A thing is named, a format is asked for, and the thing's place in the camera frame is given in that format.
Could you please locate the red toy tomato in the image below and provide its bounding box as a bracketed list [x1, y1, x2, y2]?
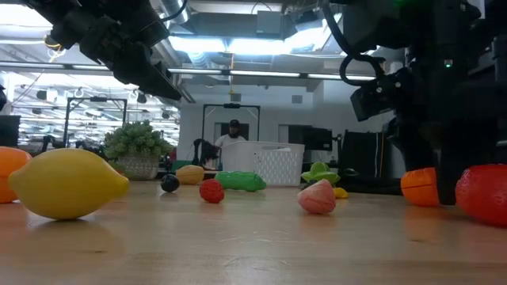
[455, 164, 507, 228]

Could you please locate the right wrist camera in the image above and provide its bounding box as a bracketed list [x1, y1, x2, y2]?
[350, 73, 401, 123]

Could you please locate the white perforated plastic basket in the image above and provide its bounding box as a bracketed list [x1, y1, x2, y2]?
[220, 141, 306, 187]

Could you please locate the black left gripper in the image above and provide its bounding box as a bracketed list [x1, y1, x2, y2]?
[78, 3, 183, 101]

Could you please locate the tan toy potato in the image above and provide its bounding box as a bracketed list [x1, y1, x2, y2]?
[175, 165, 205, 185]

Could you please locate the pink toy fruit half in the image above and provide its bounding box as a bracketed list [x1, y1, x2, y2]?
[296, 178, 337, 215]

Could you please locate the light green toy vegetable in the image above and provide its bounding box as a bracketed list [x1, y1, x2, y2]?
[300, 161, 341, 186]

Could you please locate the green toy cucumber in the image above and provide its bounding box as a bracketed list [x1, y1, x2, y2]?
[214, 170, 267, 193]

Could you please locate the dark toy plum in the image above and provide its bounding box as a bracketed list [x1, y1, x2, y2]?
[160, 173, 181, 194]

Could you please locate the black upright panel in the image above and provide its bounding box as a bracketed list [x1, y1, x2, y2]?
[342, 130, 391, 179]

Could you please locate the dark screen on stand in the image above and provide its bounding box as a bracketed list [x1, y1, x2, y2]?
[288, 125, 334, 151]

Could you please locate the yellow toy lemon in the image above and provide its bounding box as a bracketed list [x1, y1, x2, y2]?
[8, 148, 131, 221]

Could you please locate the pale green potted plant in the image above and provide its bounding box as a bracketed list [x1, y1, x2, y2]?
[103, 120, 175, 181]

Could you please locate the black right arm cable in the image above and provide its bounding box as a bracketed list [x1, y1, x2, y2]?
[321, 0, 387, 87]

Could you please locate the black computer monitor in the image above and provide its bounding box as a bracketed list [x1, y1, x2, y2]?
[0, 114, 21, 147]

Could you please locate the large toy orange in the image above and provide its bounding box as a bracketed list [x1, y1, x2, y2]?
[0, 146, 32, 204]

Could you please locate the red toy raspberry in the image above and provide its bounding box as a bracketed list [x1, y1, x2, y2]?
[198, 178, 226, 204]

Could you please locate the person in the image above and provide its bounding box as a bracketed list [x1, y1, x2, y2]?
[213, 119, 249, 150]

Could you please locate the black gantry frame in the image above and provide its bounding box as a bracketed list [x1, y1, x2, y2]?
[64, 97, 128, 150]

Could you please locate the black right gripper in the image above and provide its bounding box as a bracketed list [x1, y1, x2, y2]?
[390, 51, 507, 206]

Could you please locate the small toy orange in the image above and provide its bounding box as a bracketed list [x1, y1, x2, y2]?
[400, 166, 440, 207]

